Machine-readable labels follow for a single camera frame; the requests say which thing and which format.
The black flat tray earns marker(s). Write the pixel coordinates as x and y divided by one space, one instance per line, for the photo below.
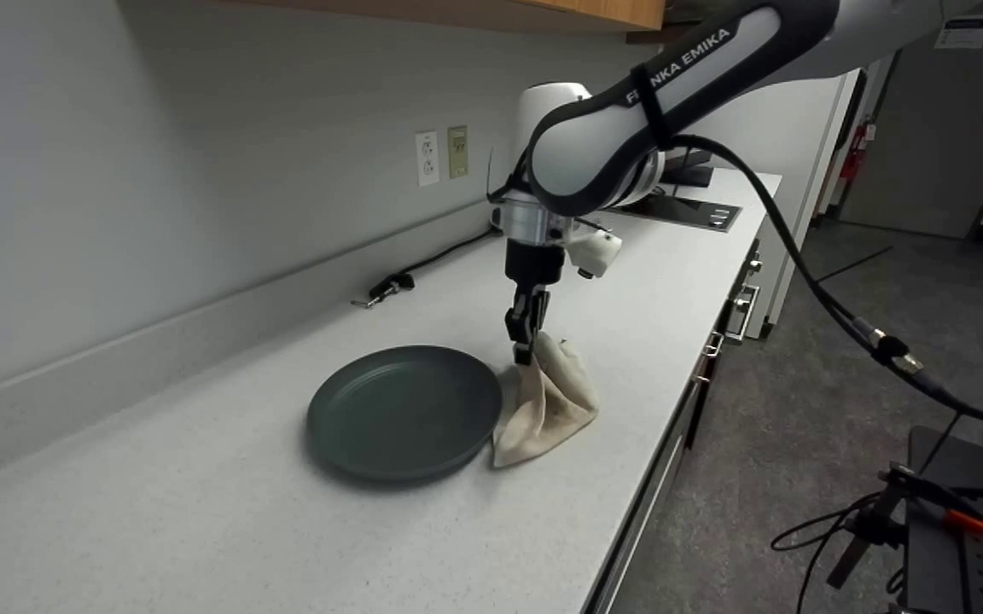
690 212

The small red wall device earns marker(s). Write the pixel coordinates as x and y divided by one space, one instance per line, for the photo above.
850 157

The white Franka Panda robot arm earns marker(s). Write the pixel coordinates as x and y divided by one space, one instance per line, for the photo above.
685 88

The beige wall plate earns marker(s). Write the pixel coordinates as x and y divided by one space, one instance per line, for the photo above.
457 150

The wooden wall cabinet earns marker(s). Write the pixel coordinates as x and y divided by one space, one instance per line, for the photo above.
513 10

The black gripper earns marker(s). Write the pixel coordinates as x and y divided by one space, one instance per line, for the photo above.
533 259

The black dishwasher front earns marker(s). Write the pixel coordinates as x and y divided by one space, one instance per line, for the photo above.
649 499

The black perforated table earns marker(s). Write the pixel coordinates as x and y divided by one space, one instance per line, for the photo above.
970 548

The black angled device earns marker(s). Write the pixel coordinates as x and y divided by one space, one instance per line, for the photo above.
690 171

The dark green round plate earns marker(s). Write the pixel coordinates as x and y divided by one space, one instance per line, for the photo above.
404 415

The white wall outlet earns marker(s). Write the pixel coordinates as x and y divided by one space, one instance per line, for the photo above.
426 157

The white paper sign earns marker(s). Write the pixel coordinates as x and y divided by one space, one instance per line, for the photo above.
962 33

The beige cloth towel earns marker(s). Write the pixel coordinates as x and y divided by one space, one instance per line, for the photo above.
544 403

